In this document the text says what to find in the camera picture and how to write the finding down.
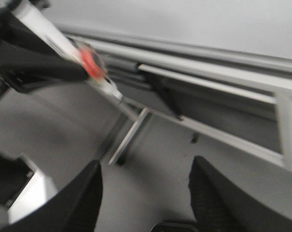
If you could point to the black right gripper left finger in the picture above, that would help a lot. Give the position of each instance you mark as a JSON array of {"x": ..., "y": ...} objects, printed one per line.
[{"x": 74, "y": 209}]

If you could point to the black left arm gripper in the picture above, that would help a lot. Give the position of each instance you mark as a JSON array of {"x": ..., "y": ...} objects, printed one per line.
[{"x": 27, "y": 63}]

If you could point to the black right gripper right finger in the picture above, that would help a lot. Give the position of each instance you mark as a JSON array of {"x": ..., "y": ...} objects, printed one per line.
[{"x": 219, "y": 205}]

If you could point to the white whiteboard marker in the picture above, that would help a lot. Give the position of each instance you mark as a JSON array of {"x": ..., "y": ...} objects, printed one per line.
[{"x": 28, "y": 12}]

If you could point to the white whiteboard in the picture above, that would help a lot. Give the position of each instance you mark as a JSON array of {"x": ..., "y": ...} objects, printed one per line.
[{"x": 251, "y": 32}]

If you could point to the white metal stand frame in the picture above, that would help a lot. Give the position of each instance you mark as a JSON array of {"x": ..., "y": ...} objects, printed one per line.
[{"x": 276, "y": 86}]

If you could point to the white horizontal rail bar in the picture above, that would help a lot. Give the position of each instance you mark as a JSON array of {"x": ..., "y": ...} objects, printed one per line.
[{"x": 209, "y": 84}]

